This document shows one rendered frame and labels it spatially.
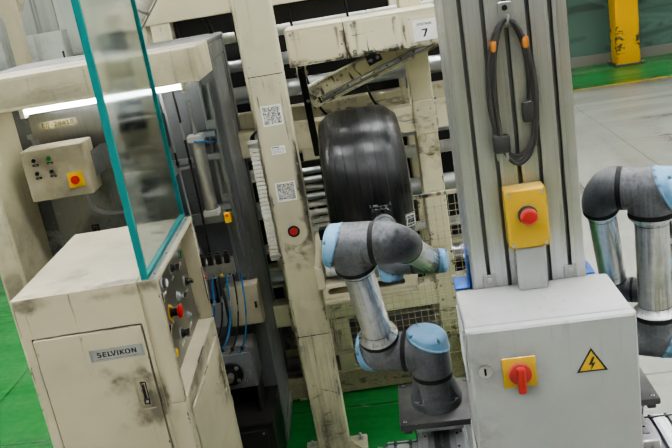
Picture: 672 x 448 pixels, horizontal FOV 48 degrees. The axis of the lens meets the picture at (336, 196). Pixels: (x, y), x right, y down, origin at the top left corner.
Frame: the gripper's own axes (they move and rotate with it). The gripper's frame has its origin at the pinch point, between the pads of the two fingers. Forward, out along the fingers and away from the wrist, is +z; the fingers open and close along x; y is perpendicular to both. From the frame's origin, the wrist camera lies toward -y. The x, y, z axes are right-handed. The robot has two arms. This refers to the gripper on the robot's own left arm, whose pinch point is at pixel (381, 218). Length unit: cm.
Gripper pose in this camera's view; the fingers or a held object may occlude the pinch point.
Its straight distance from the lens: 262.7
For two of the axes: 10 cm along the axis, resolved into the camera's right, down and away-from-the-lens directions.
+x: -9.9, 1.6, 0.3
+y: -1.6, -9.7, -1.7
